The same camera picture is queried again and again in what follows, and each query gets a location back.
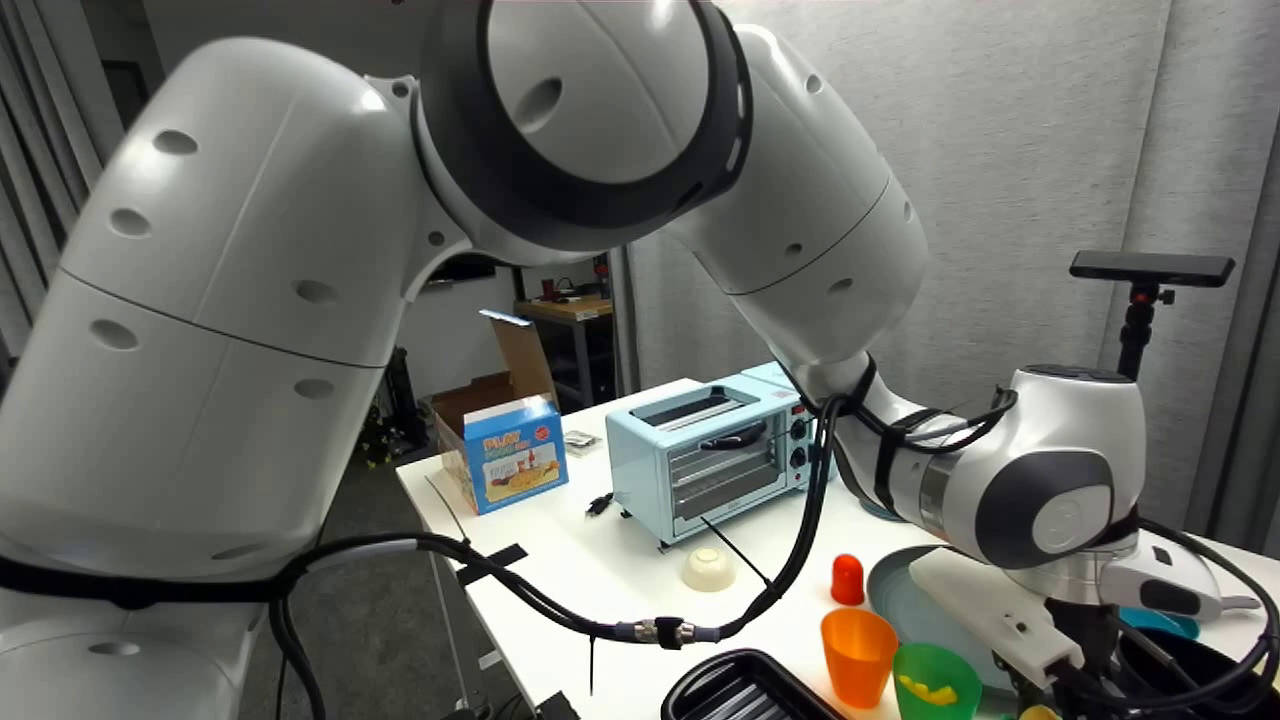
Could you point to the black pot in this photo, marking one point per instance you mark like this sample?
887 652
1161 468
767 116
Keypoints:
1187 665

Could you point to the black tape strip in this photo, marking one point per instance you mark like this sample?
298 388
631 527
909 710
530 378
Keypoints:
489 562
554 706

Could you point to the black ridged tray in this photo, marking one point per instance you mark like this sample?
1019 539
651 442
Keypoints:
745 693

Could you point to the green plastic cup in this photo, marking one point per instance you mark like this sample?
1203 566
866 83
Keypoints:
935 710

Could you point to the wooden desk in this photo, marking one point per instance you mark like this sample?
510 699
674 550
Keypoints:
574 309

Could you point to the small red bottle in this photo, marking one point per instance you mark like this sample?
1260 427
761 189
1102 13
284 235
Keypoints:
847 581

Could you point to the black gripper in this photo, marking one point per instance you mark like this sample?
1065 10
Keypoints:
1095 644

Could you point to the black camera stand pole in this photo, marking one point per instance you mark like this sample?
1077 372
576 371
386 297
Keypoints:
1139 334

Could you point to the blue printed carton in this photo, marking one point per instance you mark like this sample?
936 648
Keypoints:
513 463

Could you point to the light blue toy toaster oven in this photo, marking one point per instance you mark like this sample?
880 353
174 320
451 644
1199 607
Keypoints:
664 465

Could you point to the yellow and green toy corn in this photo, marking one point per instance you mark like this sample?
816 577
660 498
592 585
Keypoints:
1040 713

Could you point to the orange plastic cup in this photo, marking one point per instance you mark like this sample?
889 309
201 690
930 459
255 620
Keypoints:
862 662

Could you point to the yellow toy fries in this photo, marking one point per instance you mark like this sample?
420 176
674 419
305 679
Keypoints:
935 690

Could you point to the small cream bowl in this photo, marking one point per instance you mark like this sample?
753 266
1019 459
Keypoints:
706 570

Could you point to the grey curtain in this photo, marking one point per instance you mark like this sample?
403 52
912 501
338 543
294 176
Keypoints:
1014 160

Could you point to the open cardboard box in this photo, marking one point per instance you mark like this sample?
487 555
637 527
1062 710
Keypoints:
525 363

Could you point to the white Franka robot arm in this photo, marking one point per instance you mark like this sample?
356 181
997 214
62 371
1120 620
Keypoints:
266 334

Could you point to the black stereo camera bar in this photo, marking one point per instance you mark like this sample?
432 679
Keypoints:
1145 266

